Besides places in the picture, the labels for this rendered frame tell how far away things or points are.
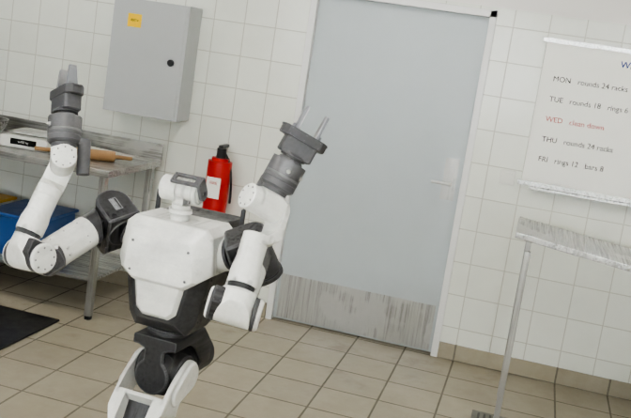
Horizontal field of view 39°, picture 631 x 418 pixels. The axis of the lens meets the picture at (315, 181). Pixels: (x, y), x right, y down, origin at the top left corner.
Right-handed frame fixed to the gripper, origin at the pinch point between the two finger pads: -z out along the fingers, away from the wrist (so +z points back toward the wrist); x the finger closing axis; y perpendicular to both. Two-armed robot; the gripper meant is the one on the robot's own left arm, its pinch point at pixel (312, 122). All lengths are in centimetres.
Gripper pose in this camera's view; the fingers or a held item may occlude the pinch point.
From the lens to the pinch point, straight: 220.1
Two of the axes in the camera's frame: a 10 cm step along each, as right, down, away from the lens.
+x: -8.5, -4.8, -2.1
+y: -2.2, -0.5, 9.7
